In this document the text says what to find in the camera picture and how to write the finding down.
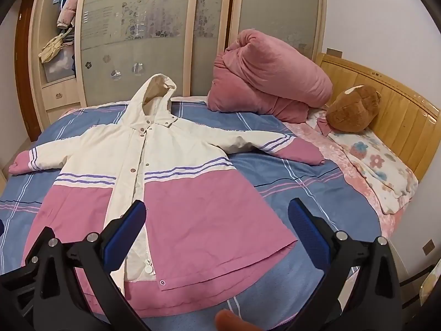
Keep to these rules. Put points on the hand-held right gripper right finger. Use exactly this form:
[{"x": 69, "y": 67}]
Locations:
[{"x": 307, "y": 234}]

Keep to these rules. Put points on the pink puffer jacket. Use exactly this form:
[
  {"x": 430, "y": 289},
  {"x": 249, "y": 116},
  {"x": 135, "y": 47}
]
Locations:
[{"x": 69, "y": 10}]

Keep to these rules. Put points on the pink folded quilt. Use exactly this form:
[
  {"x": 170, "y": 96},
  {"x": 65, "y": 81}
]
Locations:
[{"x": 268, "y": 72}]

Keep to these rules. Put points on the frosted floral sliding door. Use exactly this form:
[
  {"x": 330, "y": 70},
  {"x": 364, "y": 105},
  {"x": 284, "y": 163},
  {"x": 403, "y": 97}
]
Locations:
[
  {"x": 275, "y": 3},
  {"x": 137, "y": 24}
]

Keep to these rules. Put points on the white and pink hooded jacket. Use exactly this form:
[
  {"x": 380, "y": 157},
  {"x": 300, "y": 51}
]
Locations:
[{"x": 193, "y": 207}]

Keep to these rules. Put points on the cream cloth bag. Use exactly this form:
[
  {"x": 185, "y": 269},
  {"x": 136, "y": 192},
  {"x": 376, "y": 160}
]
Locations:
[{"x": 53, "y": 46}]

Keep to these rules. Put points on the wooden headboard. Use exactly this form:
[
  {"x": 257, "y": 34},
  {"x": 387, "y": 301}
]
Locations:
[{"x": 396, "y": 100}]

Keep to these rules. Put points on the cream wooden wardrobe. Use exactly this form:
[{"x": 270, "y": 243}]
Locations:
[{"x": 44, "y": 24}]

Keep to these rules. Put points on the wardrobe drawer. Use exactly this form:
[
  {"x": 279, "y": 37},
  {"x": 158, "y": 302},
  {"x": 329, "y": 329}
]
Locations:
[{"x": 59, "y": 93}]

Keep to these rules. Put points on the person's right hand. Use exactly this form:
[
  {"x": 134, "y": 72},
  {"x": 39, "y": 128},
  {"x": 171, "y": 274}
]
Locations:
[{"x": 227, "y": 321}]

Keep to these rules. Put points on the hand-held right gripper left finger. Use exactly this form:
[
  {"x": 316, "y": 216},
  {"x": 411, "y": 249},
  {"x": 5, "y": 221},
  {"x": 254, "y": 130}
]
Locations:
[{"x": 126, "y": 226}]

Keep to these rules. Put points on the grey wall switch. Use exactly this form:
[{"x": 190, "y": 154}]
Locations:
[{"x": 334, "y": 52}]

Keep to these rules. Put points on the brown plush toy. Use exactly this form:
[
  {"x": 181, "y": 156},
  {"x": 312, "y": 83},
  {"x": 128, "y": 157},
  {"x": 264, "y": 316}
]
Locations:
[{"x": 351, "y": 110}]

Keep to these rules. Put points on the pink floral bed sheet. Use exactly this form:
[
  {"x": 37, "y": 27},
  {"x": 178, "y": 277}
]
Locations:
[{"x": 330, "y": 165}]

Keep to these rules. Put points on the gold wall socket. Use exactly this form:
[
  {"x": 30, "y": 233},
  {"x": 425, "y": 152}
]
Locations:
[{"x": 428, "y": 247}]

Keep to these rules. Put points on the floral print pillow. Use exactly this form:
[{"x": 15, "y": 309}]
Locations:
[{"x": 379, "y": 165}]

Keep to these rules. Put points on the brown wooden door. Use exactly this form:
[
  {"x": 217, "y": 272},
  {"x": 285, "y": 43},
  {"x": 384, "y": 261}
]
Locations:
[{"x": 26, "y": 76}]

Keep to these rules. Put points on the blue plaid bed cover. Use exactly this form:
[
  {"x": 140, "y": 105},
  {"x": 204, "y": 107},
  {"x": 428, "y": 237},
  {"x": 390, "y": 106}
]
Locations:
[{"x": 275, "y": 193}]

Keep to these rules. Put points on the white folded bedding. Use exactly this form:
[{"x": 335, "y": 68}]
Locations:
[{"x": 58, "y": 69}]

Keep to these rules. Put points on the cream pillow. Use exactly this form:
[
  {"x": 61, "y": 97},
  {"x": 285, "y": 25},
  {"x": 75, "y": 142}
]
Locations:
[{"x": 430, "y": 282}]

